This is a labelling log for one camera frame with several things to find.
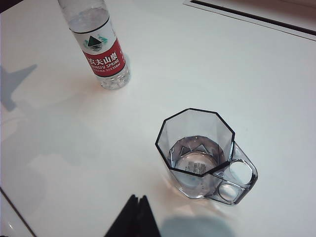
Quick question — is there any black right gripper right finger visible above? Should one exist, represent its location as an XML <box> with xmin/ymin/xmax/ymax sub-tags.
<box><xmin>139</xmin><ymin>195</ymin><xmax>161</xmax><ymax>237</ymax></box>

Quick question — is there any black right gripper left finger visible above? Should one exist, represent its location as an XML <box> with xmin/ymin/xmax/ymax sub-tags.
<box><xmin>105</xmin><ymin>194</ymin><xmax>140</xmax><ymax>237</ymax></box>

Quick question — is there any red label mineral water bottle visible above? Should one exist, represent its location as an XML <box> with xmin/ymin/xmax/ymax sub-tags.
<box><xmin>58</xmin><ymin>0</ymin><xmax>131</xmax><ymax>91</ymax></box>

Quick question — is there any grey transparent plastic mug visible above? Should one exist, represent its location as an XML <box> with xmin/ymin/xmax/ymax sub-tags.
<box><xmin>155</xmin><ymin>108</ymin><xmax>259</xmax><ymax>205</ymax></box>

